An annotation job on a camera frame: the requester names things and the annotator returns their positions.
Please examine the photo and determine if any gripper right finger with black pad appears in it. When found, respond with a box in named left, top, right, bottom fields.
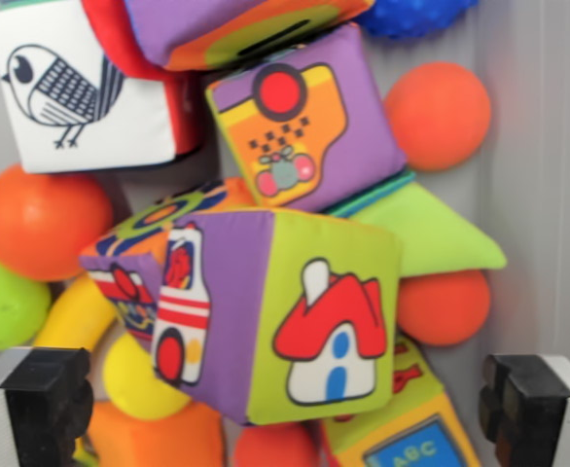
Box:
left=477, top=353, right=570, bottom=467

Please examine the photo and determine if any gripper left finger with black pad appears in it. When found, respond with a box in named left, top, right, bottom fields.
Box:
left=0, top=346, right=94, bottom=467

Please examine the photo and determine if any house print fabric cube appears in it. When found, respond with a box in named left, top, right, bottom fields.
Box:
left=150, top=208, right=404, bottom=428

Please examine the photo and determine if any grey plastic bin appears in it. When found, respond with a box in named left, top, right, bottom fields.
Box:
left=0, top=0, right=570, bottom=467

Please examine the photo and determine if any yellow foam ball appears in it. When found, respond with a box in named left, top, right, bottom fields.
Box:
left=101, top=332, right=193, bottom=422

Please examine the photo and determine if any yellow toy banana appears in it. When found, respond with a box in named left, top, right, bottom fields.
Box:
left=31, top=273, right=122, bottom=352

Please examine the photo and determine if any green foam ball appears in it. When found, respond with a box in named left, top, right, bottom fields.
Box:
left=0, top=254, right=53, bottom=352

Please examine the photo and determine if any orange cloth block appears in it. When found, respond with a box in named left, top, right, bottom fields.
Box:
left=84, top=400, right=227, bottom=467

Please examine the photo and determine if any ABC fabric cube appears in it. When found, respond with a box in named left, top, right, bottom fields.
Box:
left=320, top=332, right=483, bottom=467

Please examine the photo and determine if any red-orange foam ball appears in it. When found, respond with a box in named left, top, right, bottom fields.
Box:
left=232, top=421, right=321, bottom=467
left=396, top=268, right=492, bottom=348

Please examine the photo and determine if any orange foam ball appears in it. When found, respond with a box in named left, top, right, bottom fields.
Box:
left=383, top=61, right=492, bottom=173
left=0, top=163, right=117, bottom=283

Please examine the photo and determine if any small number five cube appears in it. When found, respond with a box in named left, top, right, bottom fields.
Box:
left=79, top=176, right=258, bottom=342

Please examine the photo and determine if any green cloth triangle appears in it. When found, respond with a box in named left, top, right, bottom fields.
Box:
left=346, top=181, right=509, bottom=279

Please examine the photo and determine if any teal cloth shape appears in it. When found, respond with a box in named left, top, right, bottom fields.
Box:
left=325, top=169, right=418, bottom=219

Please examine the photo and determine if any white bird print cube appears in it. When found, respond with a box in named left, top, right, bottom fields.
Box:
left=0, top=0, right=202, bottom=175

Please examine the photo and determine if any purple mouse print cube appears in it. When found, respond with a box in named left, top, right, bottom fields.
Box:
left=205, top=23, right=409, bottom=214

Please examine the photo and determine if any red cloth shape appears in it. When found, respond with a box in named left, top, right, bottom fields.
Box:
left=80, top=0, right=182, bottom=83

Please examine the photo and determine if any blue bumpy rubber ball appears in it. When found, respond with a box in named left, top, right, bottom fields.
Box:
left=352, top=0, right=481, bottom=41

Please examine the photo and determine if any camera print fabric cube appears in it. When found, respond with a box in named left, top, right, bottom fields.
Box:
left=123, top=0, right=377, bottom=73

